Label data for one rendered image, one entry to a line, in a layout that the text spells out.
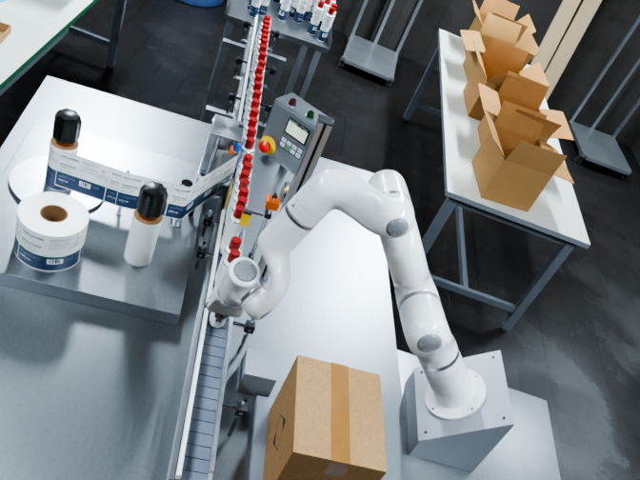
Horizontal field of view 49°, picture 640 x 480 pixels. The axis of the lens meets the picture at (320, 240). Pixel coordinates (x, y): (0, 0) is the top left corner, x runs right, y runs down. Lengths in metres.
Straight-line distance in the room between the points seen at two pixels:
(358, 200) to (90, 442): 0.93
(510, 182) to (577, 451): 1.41
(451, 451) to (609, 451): 1.96
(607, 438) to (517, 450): 1.71
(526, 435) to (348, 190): 1.22
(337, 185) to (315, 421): 0.58
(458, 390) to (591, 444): 1.98
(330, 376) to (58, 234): 0.89
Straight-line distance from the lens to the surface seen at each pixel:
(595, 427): 4.14
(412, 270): 1.80
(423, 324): 1.87
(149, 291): 2.25
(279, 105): 2.15
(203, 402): 2.02
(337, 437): 1.78
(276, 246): 1.73
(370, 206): 1.63
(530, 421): 2.59
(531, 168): 3.58
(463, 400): 2.18
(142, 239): 2.23
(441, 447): 2.20
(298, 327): 2.37
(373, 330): 2.50
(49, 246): 2.18
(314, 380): 1.86
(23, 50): 3.43
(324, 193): 1.65
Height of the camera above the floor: 2.49
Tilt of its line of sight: 37 degrees down
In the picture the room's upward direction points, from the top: 25 degrees clockwise
